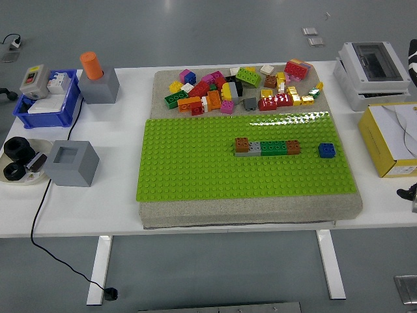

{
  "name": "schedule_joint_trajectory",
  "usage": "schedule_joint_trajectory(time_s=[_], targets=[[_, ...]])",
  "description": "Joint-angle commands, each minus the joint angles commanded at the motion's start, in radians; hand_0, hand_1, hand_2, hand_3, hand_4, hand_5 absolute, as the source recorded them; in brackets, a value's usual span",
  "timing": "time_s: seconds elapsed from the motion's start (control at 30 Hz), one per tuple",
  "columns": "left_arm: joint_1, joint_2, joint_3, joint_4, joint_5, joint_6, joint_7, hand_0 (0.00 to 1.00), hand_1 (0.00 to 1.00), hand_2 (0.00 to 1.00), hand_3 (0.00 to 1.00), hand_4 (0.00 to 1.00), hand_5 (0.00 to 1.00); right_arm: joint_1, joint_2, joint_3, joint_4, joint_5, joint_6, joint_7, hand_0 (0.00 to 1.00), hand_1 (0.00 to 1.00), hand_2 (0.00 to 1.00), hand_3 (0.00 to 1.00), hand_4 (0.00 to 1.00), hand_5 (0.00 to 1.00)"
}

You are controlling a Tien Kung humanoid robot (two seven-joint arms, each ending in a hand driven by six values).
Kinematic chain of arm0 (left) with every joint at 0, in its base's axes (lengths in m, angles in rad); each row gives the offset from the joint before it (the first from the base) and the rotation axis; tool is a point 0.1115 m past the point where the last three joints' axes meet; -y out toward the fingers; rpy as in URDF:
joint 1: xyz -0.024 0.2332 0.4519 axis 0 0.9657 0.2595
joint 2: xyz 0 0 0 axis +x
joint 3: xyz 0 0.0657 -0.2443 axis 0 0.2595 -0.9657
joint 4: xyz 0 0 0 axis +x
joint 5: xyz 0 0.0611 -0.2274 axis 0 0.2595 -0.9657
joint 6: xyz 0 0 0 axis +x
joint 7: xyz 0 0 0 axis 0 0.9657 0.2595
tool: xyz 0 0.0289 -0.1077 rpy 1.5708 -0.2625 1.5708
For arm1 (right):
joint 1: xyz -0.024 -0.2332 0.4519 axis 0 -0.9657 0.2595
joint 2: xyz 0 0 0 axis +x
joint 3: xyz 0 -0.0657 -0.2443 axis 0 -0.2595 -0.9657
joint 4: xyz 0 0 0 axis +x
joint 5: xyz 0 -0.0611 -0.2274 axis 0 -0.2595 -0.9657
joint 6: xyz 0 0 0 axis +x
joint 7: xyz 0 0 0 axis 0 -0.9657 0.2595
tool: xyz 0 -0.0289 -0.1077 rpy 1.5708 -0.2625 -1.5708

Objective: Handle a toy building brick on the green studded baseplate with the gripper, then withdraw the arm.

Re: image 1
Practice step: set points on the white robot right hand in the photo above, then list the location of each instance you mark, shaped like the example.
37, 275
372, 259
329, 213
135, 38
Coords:
407, 192

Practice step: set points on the blue toy brick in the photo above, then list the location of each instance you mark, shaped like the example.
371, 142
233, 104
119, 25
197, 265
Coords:
192, 79
327, 150

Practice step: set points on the brown toy brick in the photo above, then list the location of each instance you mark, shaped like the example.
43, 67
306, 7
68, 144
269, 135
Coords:
270, 81
293, 147
242, 145

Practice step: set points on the green white toy brick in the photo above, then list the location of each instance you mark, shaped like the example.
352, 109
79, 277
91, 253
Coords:
314, 92

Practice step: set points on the small yellow toy brick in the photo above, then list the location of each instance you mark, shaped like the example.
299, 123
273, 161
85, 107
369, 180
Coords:
320, 85

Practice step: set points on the dark green toy brick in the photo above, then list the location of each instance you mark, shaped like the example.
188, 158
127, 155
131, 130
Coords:
176, 99
273, 148

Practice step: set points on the light grey toy brick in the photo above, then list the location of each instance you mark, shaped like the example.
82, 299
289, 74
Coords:
233, 91
254, 150

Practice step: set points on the small pink toy brick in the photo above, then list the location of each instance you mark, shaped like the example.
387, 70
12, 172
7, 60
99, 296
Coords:
288, 78

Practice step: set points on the red rounded toy brick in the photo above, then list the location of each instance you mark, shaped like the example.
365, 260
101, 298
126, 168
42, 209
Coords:
267, 104

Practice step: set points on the large red toy brick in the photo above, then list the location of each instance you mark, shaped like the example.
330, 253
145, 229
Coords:
294, 69

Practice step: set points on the dark grey toy brick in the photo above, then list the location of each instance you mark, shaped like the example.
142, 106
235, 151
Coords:
250, 104

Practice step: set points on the white flat toy brick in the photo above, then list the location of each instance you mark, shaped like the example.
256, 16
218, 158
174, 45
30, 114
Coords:
267, 69

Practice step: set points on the lime green toy brick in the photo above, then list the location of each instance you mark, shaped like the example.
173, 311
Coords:
248, 77

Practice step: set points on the black toy brick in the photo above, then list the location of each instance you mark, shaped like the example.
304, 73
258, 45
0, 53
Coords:
239, 86

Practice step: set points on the yellow rounded toy brick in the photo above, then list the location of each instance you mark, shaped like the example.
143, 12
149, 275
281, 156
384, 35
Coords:
225, 92

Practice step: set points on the green studded baseplate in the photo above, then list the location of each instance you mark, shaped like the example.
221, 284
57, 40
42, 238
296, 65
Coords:
195, 163

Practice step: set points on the small green toy brick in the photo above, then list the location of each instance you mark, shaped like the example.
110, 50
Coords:
212, 87

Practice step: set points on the magenta toy brick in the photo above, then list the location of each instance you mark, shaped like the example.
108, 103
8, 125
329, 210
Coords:
217, 74
185, 75

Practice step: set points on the long red toy brick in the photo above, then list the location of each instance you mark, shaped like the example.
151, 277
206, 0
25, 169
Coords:
198, 89

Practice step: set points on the long orange toy brick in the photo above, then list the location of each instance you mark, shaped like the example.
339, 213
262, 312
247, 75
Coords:
189, 104

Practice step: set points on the yellow white carton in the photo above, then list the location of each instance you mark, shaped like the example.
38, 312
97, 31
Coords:
381, 140

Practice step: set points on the metal floor hatch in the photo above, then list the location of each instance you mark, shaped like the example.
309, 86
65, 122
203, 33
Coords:
405, 288

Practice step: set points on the white table leg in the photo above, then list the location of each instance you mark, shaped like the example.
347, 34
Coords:
99, 270
330, 267

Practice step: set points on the silver floor plate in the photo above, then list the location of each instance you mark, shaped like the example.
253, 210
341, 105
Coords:
309, 31
316, 41

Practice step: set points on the grey-brown mat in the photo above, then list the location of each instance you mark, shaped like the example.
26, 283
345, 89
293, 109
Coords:
228, 213

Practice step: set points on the long metal plate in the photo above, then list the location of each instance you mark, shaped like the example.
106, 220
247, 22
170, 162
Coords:
220, 308

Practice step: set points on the grey block with round hole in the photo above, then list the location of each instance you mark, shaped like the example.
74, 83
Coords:
99, 88

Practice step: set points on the grey block with square hole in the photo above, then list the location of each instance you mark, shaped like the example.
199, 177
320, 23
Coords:
71, 169

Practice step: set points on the orange cylinder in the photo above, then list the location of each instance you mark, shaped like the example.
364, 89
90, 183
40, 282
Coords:
91, 66

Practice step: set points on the white circuit breaker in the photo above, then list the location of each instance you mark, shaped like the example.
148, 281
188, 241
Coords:
58, 83

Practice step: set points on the white tray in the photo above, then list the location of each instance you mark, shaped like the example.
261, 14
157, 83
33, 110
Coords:
44, 146

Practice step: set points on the blue plastic bin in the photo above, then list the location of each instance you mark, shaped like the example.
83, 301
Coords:
45, 119

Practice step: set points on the small black brown component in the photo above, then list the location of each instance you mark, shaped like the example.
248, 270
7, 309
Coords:
36, 162

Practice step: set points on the large black hex nut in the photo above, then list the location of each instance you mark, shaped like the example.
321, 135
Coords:
18, 150

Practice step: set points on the small black hex nut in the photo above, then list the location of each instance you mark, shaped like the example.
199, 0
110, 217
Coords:
14, 172

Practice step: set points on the black chair base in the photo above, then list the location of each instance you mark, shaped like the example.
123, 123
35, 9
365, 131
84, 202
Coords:
8, 94

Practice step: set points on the grey floor plate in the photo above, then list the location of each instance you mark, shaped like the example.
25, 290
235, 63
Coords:
9, 57

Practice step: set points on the white electrical enclosure box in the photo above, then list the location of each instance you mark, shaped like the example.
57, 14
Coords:
371, 88

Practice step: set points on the white switch plate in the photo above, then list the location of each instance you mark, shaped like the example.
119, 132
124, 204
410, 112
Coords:
45, 105

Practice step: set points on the grey switch box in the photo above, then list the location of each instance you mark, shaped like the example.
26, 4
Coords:
34, 81

